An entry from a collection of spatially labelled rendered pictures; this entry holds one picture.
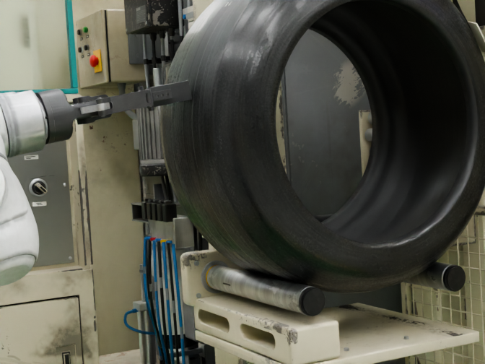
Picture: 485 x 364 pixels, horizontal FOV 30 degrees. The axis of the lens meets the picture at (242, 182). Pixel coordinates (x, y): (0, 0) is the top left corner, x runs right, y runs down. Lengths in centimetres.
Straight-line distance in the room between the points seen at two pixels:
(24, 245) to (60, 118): 23
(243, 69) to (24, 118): 32
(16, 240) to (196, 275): 61
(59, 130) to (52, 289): 70
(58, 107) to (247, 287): 46
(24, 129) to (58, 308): 74
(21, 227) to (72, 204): 85
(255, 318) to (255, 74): 40
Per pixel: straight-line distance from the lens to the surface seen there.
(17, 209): 115
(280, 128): 178
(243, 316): 152
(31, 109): 128
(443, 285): 156
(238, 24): 137
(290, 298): 141
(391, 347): 151
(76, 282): 196
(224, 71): 135
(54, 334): 196
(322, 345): 142
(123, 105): 132
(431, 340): 154
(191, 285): 168
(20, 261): 115
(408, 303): 199
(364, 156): 203
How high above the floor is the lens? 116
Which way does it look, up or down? 3 degrees down
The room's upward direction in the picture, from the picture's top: 4 degrees counter-clockwise
